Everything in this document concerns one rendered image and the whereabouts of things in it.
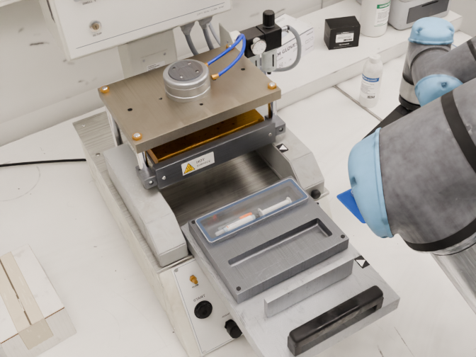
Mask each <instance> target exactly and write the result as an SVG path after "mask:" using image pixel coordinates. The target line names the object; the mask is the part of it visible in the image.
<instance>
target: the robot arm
mask: <svg viewBox="0 0 476 357"><path fill-rule="evenodd" d="M454 32H455V29H454V27H453V25H452V24H451V23H450V22H448V21H447V20H445V19H442V18H437V17H426V18H421V19H419V20H417V21H416V22H415V23H414V24H413V26H412V30H411V33H410V36H409V37H408V41H409V42H408V46H407V53H406V57H405V61H404V67H403V72H402V80H401V84H400V88H399V98H398V99H399V102H400V104H399V105H398V107H396V108H395V109H394V110H393V111H392V112H391V113H390V114H389V115H388V116H386V117H385V118H384V119H383V120H382V121H381V122H380V123H379V124H378V125H376V126H375V127H374V128H373V129H372V130H371V131H370V132H369V133H368V134H367V135H366V136H365V137H364V138H363V139H362V140H361V141H360V142H358V143H356V144H355V145H354V146H353V148H352V149H351V151H350V153H349V156H348V177H349V181H350V184H351V190H352V192H353V196H354V198H355V201H356V204H357V206H358V209H359V211H360V213H361V215H362V217H363V219H364V220H365V223H366V224H367V226H368V227H369V228H370V230H371V231H372V232H373V233H374V234H375V235H376V236H378V237H380V238H383V239H384V238H388V237H389V238H393V237H394V236H395V234H399V235H400V236H401V238H402V239H403V240H404V242H405V243H406V244H407V246H408V247H409V248H410V249H412V250H413V251H416V252H419V253H423V254H430V255H431V256H432V257H433V259H434V260H435V261H436V263H437V264H438V265H439V266H440V268H441V269H442V271H443V272H444V273H445V274H446V276H447V277H448V279H449V280H450V281H451V283H452V284H453V285H454V286H455V288H456V289H457V290H458V292H459V293H460V294H461V295H462V297H463V298H464V300H465V301H466V303H467V304H468V305H469V306H470V308H471V309H472V311H473V312H474V313H475V314H476V36H475V37H473V38H471V39H469V40H468V41H466V42H464V43H463V44H461V45H459V46H457V47H455V48H454V49H451V45H452V43H453V41H454V39H453V36H454Z"/></svg>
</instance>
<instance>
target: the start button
mask: <svg viewBox="0 0 476 357"><path fill-rule="evenodd" d="M211 312H212V308H211V306H210V305H209V304H208V303H206V302H204V303H202V304H200V305H199V306H198V307H197V310H196V314H197V316H198V317H199V318H201V319H205V318H207V317H209V316H210V314H211Z"/></svg>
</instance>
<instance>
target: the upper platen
mask: <svg viewBox="0 0 476 357"><path fill-rule="evenodd" d="M262 121H264V117H263V116H262V115H261V114H260V113H259V112H258V111H257V110H256V109H253V110H250V111H247V112H245V113H242V114H240V115H237V116H234V117H232V118H229V119H227V120H223V121H222V122H219V123H216V124H214V125H211V126H209V127H206V128H203V129H201V130H198V131H196V132H193V133H191V134H188V135H185V136H183V137H180V138H178V139H175V140H172V141H170V142H167V143H165V144H162V145H159V146H157V147H154V148H152V149H148V150H147V151H146V155H147V156H148V158H149V160H150V161H151V163H152V164H153V165H154V164H157V163H159V162H162V161H164V160H166V159H169V158H172V157H175V156H177V155H179V154H182V153H184V152H187V151H189V150H192V149H195V148H196V147H199V146H202V145H205V144H207V143H209V142H212V141H214V140H217V139H220V138H222V137H225V136H227V135H230V134H232V133H234V132H237V131H240V130H243V129H244V128H247V127H250V126H252V125H255V124H257V123H260V122H262Z"/></svg>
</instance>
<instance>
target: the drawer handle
mask: <svg viewBox="0 0 476 357"><path fill-rule="evenodd" d="M383 300H384V297H383V291H382V290H381V289H380V288H379V287H378V286H377V285H374V286H372V287H370V288H369V289H367V290H364V291H363V292H361V293H359V294H357V295H355V296H353V297H352V298H350V299H348V300H346V301H345V302H343V303H341V304H339V305H337V306H336V307H333V308H331V309H330V310H328V311H326V312H324V313H322V314H321V315H319V316H317V317H315V318H314V319H311V320H310V321H308V322H306V323H304V324H302V325H300V326H299V327H297V328H295V329H293V330H292V331H290V333H289V336H288V345H287V346H288V348H289V349H290V351H291V353H292V354H293V355H294V357H296V356H298V355H299V354H301V353H302V346H304V345H305V344H308V343H310V342H311V341H313V340H315V339H316V338H318V337H320V336H322V335H323V334H326V333H327V332H329V331H331V330H333V329H334V328H336V327H338V326H339V325H341V324H343V323H345V322H347V321H349V320H350V319H352V318H354V317H356V316H357V315H359V314H361V313H363V312H365V311H366V310H368V309H370V308H373V309H374V310H375V311H377V310H379V309H380V308H381V307H382V305H383Z"/></svg>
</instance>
